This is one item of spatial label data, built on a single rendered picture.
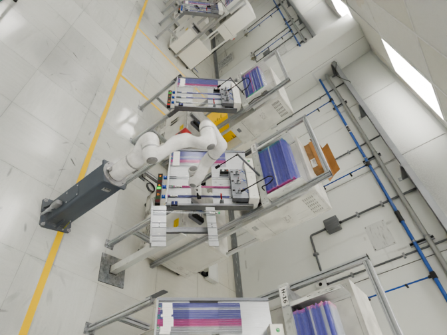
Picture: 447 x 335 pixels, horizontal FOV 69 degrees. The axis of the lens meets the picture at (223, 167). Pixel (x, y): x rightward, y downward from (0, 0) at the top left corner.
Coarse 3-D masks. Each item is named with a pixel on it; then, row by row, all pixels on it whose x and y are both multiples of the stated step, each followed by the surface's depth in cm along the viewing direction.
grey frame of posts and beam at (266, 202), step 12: (300, 120) 294; (276, 132) 304; (252, 144) 313; (252, 156) 302; (144, 168) 322; (132, 180) 332; (204, 180) 338; (312, 180) 244; (324, 180) 242; (264, 192) 265; (300, 192) 249; (264, 204) 257; (276, 204) 257; (240, 216) 271; (252, 216) 266; (132, 228) 270; (120, 240) 277; (180, 252) 295; (156, 264) 306
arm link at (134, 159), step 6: (150, 132) 215; (144, 138) 212; (150, 138) 211; (156, 138) 214; (138, 144) 215; (144, 144) 209; (156, 144) 211; (132, 150) 215; (138, 150) 216; (126, 156) 217; (132, 156) 214; (138, 156) 216; (132, 162) 214; (138, 162) 215
